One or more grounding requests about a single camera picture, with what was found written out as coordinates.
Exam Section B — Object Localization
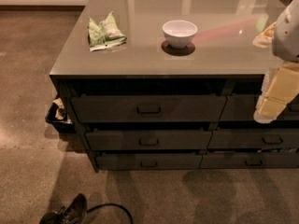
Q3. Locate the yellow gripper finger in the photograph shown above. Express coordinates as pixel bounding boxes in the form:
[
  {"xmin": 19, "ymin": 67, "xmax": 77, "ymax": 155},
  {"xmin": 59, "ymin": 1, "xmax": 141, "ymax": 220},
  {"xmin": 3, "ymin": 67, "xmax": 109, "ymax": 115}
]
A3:
[
  {"xmin": 253, "ymin": 22, "xmax": 276, "ymax": 49},
  {"xmin": 253, "ymin": 63, "xmax": 299, "ymax": 124}
]

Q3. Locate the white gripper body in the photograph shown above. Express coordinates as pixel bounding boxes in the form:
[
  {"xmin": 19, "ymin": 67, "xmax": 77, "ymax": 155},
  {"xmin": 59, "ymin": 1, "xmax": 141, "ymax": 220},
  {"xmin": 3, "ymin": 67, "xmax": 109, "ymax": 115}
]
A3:
[{"xmin": 262, "ymin": 62, "xmax": 299, "ymax": 102}]

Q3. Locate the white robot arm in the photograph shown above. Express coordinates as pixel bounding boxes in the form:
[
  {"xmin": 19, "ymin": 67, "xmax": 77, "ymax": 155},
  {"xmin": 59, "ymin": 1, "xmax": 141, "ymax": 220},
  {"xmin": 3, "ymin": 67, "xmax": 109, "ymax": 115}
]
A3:
[{"xmin": 253, "ymin": 0, "xmax": 299, "ymax": 124}]

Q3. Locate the dark drawer cabinet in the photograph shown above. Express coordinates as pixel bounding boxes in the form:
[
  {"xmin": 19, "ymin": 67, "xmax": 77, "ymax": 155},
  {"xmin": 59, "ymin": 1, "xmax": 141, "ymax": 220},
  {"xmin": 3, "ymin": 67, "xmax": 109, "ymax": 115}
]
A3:
[{"xmin": 50, "ymin": 0, "xmax": 299, "ymax": 171}]

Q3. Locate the white bowl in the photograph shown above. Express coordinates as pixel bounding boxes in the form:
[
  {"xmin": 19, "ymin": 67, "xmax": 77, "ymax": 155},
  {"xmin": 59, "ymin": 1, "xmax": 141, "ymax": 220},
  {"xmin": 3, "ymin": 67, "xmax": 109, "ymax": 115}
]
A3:
[{"xmin": 163, "ymin": 20, "xmax": 197, "ymax": 49}]

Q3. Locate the green chip bag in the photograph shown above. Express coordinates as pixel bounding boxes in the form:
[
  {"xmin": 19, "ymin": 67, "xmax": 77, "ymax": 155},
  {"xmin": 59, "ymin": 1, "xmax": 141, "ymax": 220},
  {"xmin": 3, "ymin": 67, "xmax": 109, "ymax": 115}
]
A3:
[{"xmin": 88, "ymin": 12, "xmax": 127, "ymax": 51}]

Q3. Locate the black bin with trash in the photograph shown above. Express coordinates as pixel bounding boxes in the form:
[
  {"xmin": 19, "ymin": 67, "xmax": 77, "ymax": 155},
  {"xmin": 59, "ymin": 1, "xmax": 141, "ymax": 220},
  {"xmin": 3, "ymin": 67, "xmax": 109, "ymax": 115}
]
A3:
[{"xmin": 45, "ymin": 97, "xmax": 75, "ymax": 133}]

